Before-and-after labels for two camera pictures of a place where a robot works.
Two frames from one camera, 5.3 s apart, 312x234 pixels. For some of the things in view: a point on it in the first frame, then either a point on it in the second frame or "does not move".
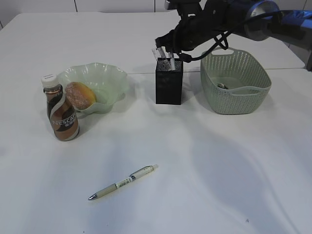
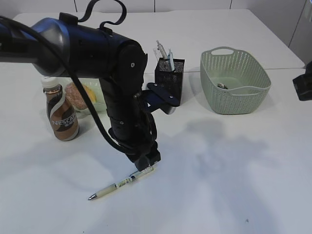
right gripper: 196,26 -> 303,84
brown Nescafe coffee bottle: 64,117 does not move
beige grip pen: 142,172 does not move
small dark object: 222,86 does not move
